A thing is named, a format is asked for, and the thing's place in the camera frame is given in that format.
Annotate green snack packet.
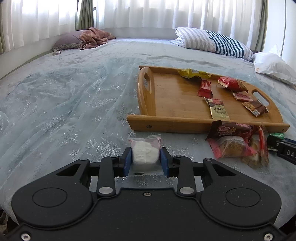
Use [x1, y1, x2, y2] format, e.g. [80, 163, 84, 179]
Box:
[270, 133, 285, 139]

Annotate wooden serving tray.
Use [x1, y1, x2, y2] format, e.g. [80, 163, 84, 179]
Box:
[126, 66, 290, 133]

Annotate gold red snack packet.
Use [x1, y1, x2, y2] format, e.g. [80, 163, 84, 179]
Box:
[204, 98, 230, 121]

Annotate pink cake packet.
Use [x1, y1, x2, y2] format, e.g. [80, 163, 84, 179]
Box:
[207, 136, 256, 159]

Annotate pink blanket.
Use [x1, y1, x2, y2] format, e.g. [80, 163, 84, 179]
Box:
[79, 28, 116, 50]

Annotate dark red chocolate bar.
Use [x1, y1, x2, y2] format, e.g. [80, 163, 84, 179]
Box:
[198, 80, 213, 98]

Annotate white sheer curtain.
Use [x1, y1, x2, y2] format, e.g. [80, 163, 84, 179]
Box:
[1, 1, 267, 52]

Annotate yellow snack packet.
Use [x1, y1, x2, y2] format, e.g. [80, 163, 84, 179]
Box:
[177, 68, 212, 79]

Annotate clear bag white sweets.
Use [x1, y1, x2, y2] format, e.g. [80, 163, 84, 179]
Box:
[127, 135, 162, 174]

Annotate red white biscuit packet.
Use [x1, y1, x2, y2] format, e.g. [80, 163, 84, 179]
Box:
[233, 92, 253, 102]

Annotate light blue bedspread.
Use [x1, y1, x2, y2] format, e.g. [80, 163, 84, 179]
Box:
[1, 40, 295, 216]

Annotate brown cracker snack packet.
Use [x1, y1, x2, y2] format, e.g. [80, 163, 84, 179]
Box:
[242, 100, 268, 117]

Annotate olive green drape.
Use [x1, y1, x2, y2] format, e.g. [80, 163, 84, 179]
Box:
[76, 0, 94, 30]

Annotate blue white striped pillow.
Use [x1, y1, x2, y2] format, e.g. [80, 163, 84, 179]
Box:
[171, 27, 254, 61]

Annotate red orange snack bag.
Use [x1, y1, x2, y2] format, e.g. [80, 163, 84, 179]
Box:
[218, 76, 248, 93]

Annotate dark red wafer packet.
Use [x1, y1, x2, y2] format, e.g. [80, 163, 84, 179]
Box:
[206, 120, 254, 140]

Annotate red clear pastry packet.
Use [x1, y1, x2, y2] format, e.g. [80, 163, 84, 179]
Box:
[242, 126, 269, 169]

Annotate purple pillow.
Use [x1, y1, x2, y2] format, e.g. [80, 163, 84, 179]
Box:
[52, 30, 83, 51]

